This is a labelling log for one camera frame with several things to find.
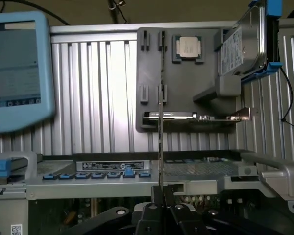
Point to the green graphics card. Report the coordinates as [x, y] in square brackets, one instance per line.
[171, 115]

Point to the blue case release latch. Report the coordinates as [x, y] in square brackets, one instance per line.
[3, 169]

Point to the grey parts rack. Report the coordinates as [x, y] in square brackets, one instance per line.
[186, 80]

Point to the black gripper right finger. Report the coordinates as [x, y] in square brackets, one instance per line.
[183, 220]

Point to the silver CPU chip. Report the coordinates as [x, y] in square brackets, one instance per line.
[189, 47]

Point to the blue hard disk caddy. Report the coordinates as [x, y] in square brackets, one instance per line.
[274, 66]

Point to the grey power supply unit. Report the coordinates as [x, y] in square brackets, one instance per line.
[14, 215]

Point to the blue card retention latch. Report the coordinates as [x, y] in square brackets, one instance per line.
[82, 175]
[144, 174]
[114, 174]
[49, 176]
[129, 172]
[98, 175]
[66, 176]

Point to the light blue teach pendant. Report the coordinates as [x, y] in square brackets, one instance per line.
[45, 73]

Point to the silver hard disk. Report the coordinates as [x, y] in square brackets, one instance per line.
[252, 36]

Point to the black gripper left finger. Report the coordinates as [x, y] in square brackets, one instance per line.
[149, 220]

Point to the dark stand pole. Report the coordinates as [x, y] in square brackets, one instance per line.
[112, 12]

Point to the open metal PC case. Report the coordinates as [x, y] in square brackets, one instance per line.
[112, 189]

